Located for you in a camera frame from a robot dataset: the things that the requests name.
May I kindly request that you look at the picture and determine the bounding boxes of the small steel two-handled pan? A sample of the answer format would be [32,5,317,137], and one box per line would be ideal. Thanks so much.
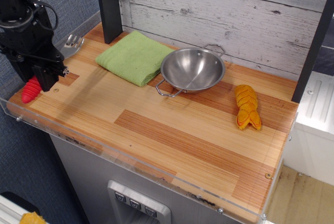
[156,43,225,98]

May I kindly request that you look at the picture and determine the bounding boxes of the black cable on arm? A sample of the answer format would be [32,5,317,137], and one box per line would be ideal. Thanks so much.
[31,0,58,32]

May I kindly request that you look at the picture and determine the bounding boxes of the dark grey post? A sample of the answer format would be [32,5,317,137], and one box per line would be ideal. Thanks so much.
[291,0,333,103]
[98,0,123,44]

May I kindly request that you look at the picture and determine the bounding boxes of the red handled metal spork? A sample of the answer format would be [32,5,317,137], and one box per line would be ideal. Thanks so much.
[21,34,84,104]

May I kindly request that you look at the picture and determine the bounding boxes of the dark grey left post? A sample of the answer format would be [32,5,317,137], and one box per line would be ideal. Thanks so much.
[98,0,123,44]

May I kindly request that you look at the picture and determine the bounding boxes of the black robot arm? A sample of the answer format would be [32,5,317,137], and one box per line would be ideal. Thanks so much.
[1,0,68,91]

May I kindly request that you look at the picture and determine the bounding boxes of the green folded towel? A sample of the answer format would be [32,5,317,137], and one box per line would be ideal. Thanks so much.
[96,31,174,87]

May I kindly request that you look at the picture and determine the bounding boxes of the dark grey right post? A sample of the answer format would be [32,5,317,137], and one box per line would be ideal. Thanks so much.
[291,0,333,103]

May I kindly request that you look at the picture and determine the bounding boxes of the clear acrylic table guard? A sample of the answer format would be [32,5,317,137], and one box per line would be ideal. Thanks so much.
[0,11,298,224]

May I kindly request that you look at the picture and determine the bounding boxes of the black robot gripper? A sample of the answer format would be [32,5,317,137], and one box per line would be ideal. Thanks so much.
[1,4,68,92]

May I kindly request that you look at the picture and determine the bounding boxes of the grey toy fridge cabinet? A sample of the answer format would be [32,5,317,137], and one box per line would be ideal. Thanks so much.
[51,136,237,223]

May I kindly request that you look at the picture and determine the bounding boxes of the yellow object at bottom left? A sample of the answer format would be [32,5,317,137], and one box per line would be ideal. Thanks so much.
[19,212,46,224]

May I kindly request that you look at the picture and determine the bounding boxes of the white ridged side unit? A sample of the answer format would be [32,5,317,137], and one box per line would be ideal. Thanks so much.
[282,72,333,185]

